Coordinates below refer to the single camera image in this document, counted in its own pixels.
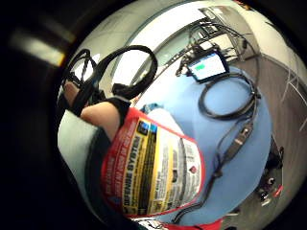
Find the black and red floor equipment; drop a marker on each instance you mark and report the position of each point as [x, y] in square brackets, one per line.
[271, 179]

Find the black phone with lit screen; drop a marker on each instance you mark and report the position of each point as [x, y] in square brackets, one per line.
[207, 67]

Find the white metal frame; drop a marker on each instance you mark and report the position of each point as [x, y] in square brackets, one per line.
[295, 86]

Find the the person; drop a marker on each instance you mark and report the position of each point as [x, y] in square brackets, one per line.
[75, 143]

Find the blue table cover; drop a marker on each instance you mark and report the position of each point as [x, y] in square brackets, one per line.
[236, 179]

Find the white bottle with red label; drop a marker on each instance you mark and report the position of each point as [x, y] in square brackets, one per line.
[153, 166]

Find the red item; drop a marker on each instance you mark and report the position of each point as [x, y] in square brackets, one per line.
[198, 225]

